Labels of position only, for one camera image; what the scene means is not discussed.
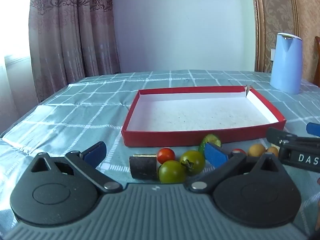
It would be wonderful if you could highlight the green cucumber piece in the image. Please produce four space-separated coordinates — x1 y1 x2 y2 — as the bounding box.
198 134 222 155

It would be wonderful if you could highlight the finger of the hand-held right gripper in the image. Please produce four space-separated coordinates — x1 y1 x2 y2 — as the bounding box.
306 122 320 137
266 127 320 146

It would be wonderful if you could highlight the gold framed wall panel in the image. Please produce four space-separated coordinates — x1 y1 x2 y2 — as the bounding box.
250 0 320 84

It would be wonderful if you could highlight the pink patterned curtain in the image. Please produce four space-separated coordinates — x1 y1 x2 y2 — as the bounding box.
29 0 122 103

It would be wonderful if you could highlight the red cardboard box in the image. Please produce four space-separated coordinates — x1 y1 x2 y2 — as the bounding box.
121 85 287 147

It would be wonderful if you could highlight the dark sugarcane piece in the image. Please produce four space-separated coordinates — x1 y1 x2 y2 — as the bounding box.
129 154 157 180

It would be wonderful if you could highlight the light blue kettle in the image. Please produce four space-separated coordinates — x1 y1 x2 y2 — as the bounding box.
270 32 303 95

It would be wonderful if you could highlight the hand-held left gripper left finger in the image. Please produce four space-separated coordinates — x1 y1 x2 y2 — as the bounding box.
30 141 123 195

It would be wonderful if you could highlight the wooden chair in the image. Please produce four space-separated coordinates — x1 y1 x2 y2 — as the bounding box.
314 36 320 87

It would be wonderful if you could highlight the green tomato with stem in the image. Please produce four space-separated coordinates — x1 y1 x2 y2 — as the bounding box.
179 150 206 176

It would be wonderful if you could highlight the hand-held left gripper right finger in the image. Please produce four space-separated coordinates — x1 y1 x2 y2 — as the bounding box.
189 142 284 194

